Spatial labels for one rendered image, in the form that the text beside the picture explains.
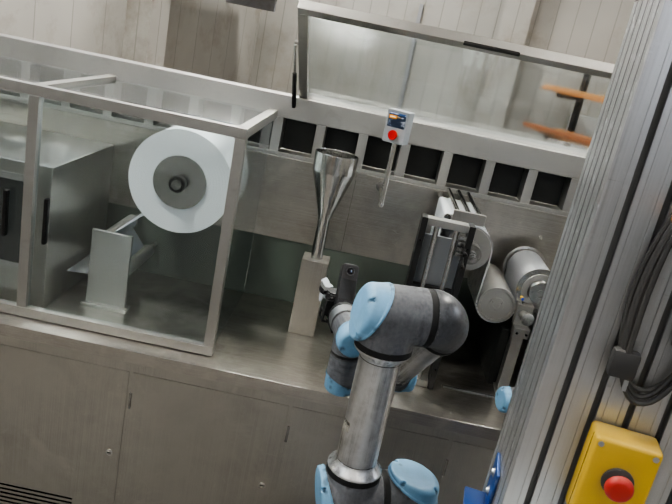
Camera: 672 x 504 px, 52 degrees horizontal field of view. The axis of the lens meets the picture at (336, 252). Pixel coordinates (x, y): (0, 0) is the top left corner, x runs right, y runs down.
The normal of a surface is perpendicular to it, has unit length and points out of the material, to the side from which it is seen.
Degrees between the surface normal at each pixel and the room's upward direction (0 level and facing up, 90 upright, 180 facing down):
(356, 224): 90
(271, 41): 90
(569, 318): 90
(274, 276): 90
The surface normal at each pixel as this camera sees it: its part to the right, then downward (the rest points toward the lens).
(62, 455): -0.07, 0.29
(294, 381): 0.19, -0.93
